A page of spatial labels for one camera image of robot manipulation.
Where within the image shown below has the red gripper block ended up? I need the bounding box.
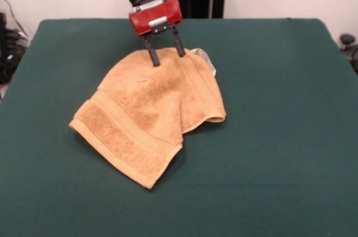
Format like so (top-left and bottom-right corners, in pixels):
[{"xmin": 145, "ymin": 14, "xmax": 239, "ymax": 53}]
[{"xmin": 128, "ymin": 0, "xmax": 187, "ymax": 67}]

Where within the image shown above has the tan terry towel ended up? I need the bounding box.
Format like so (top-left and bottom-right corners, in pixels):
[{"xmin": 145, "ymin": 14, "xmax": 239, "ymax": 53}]
[{"xmin": 68, "ymin": 46, "xmax": 227, "ymax": 190}]

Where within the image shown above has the dark green table cloth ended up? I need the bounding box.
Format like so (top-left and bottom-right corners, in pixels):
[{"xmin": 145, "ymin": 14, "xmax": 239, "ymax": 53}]
[{"xmin": 0, "ymin": 17, "xmax": 358, "ymax": 237}]

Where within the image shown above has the black equipment pile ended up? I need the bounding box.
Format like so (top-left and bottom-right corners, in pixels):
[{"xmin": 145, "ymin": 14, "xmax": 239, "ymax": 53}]
[{"xmin": 0, "ymin": 12, "xmax": 30, "ymax": 86}]

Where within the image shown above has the grey office chair base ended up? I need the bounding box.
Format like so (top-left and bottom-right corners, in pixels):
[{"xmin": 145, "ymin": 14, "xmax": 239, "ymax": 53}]
[{"xmin": 340, "ymin": 34, "xmax": 358, "ymax": 74}]

